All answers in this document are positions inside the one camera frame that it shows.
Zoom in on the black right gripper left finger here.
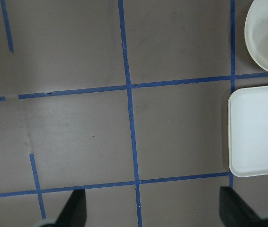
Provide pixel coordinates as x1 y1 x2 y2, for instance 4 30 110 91
54 189 87 227

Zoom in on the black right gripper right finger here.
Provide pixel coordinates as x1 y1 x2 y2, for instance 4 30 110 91
219 186 261 227

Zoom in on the white ribbed bowl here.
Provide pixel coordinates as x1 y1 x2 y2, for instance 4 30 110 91
244 0 268 72

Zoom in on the white square tray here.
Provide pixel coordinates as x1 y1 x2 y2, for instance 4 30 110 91
228 86 268 177

